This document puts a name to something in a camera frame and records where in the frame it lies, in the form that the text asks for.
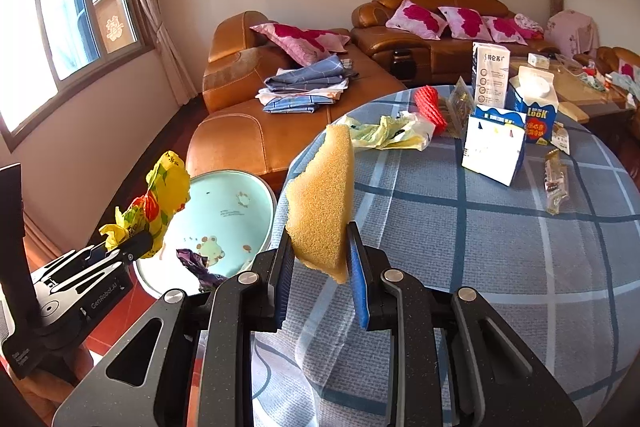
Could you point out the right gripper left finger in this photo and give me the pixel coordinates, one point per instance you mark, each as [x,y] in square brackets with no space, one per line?
[146,377]

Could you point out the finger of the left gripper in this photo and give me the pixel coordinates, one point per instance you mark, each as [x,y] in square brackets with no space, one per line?
[129,250]

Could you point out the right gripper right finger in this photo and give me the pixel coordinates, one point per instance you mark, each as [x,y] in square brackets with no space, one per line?
[453,359]

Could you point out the yellow floral plastic bag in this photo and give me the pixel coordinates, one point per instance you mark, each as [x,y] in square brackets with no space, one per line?
[167,193]

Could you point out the yellow sponge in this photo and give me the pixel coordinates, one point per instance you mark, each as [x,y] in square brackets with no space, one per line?
[320,205]

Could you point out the clear gold snack wrapper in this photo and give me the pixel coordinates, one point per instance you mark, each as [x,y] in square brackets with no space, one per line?
[555,182]

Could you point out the small white blue carton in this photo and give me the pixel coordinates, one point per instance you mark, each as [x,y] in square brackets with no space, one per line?
[494,143]

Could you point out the pale yellow green plastic bag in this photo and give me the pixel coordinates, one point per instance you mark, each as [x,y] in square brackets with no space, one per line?
[407,131]

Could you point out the red foam fruit net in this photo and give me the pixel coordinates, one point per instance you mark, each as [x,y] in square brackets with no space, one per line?
[427,101]

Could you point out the light blue cartoon trash bin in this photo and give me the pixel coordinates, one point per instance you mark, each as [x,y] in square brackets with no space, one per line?
[228,220]

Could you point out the person's left hand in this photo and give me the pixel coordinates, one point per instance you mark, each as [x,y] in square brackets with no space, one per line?
[45,392]

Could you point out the purple wrapper in bin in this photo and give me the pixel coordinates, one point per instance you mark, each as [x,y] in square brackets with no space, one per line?
[197,265]

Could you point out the blue plaid tablecloth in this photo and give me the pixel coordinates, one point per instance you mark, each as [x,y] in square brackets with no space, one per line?
[568,284]

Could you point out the stack of folded blue cloths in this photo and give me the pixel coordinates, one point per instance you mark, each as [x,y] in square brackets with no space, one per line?
[304,90]

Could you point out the small white medicine box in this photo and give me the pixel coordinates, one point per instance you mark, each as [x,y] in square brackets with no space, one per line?
[560,138]

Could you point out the gold patterned clear bag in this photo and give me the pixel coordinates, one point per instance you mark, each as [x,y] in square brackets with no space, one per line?
[460,106]

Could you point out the pink floral pillow on chaise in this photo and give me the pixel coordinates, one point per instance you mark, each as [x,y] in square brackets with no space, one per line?
[304,46]

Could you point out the blue Look milk carton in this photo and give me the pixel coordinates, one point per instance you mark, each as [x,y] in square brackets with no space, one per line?
[531,92]

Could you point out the wooden glass-top coffee table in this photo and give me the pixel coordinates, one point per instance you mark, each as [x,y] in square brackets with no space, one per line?
[584,104]

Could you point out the tall white blue carton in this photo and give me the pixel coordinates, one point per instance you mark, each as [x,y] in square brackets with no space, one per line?
[490,73]

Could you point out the white box on coffee table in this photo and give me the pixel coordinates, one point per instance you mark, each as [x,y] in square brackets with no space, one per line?
[538,61]

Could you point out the brown leather armchair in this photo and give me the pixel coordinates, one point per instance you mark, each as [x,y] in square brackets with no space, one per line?
[621,67]

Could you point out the pink cloth covered stand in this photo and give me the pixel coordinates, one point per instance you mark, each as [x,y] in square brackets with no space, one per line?
[573,33]

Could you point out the window with white frame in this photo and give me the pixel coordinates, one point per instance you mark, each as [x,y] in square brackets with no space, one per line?
[53,49]

